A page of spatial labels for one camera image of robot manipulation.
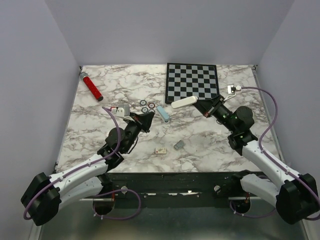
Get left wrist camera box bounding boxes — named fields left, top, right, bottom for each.
left=110, top=104, right=130, bottom=119

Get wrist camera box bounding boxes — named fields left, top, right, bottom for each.
left=110, top=104, right=130, bottom=119
left=224, top=84, right=242, bottom=102

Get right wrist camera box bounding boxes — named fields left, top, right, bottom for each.
left=224, top=84, right=242, bottom=102

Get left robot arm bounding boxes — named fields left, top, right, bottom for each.
left=20, top=112, right=155, bottom=226

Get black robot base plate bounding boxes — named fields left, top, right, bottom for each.
left=51, top=171, right=293, bottom=210

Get staple tray with staples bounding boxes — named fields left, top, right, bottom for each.
left=173, top=140, right=185, bottom=150

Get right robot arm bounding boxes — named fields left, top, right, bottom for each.
left=193, top=95, right=320, bottom=225

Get brown hundred poker chip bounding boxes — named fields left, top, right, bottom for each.
left=148, top=103, right=155, bottom=109

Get white stapler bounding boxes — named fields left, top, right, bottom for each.
left=171, top=96, right=198, bottom=109

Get aluminium rail frame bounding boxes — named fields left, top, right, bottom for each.
left=81, top=191, right=260, bottom=202

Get black grey chessboard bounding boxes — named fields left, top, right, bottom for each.
left=164, top=63, right=220, bottom=104

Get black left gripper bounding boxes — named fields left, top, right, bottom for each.
left=123, top=111, right=155, bottom=154

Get light blue stapler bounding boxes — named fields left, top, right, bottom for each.
left=156, top=106, right=170, bottom=123

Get blue fifty poker chip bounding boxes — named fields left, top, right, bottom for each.
left=140, top=100, right=147, bottom=106

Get red glitter toy microphone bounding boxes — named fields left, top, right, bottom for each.
left=79, top=72, right=104, bottom=102

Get white staple box sleeve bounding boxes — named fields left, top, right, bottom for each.
left=155, top=147, right=167, bottom=155

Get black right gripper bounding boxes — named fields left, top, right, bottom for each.
left=191, top=94, right=238, bottom=133

